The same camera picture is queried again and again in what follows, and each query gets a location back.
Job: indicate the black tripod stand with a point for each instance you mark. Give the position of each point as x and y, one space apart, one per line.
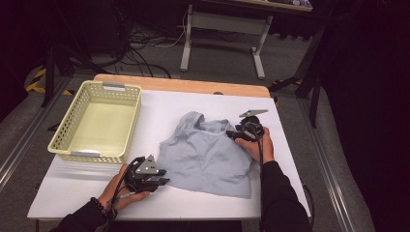
50 77

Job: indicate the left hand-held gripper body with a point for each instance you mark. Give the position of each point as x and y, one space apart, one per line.
145 170

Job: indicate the white table cover sheet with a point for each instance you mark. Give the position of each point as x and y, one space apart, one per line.
161 103

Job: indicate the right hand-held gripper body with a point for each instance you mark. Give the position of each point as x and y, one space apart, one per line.
249 129

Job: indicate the person's left hand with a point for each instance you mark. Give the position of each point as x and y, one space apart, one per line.
112 193

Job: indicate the light blue garment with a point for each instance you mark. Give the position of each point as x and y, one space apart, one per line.
206 161

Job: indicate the yellow perforated plastic basket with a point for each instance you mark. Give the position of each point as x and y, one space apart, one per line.
103 129

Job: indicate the aluminium floor rail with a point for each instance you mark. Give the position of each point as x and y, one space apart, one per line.
25 145
325 167

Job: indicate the black metal stand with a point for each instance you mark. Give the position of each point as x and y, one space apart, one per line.
314 106

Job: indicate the desk with white legs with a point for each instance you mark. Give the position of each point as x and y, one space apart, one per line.
225 24

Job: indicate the person's right hand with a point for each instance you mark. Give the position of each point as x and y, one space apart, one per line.
266 148

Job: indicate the blue pink patterned object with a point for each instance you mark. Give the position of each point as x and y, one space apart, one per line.
303 3

